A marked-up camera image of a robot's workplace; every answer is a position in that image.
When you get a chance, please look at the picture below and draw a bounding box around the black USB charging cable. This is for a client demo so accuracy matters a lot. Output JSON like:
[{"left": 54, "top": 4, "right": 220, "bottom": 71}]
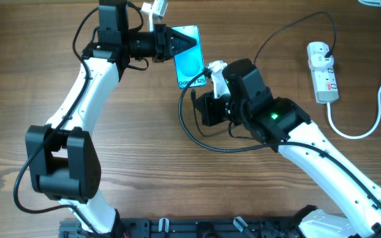
[{"left": 190, "top": 11, "right": 338, "bottom": 138}]

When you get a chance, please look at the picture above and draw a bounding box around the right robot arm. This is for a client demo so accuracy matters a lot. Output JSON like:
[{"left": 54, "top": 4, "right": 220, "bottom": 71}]
[{"left": 195, "top": 59, "right": 381, "bottom": 237}]

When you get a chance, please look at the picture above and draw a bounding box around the white power strip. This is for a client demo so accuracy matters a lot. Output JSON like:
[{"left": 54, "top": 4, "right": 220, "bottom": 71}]
[{"left": 306, "top": 42, "right": 339, "bottom": 104}]

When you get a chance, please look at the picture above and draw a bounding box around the white USB charger plug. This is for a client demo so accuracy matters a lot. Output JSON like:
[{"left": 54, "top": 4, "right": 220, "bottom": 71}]
[{"left": 308, "top": 54, "right": 334, "bottom": 71}]

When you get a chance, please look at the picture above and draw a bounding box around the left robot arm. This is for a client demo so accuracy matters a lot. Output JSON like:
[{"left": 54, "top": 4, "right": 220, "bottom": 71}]
[{"left": 22, "top": 1, "right": 197, "bottom": 237}]

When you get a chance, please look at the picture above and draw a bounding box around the Galaxy S25 smartphone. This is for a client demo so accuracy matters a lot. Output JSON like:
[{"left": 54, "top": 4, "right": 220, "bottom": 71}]
[{"left": 173, "top": 25, "right": 205, "bottom": 89}]

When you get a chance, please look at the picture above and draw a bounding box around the white power strip cord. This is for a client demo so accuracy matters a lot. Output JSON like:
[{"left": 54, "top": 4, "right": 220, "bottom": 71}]
[{"left": 326, "top": 0, "right": 381, "bottom": 140}]

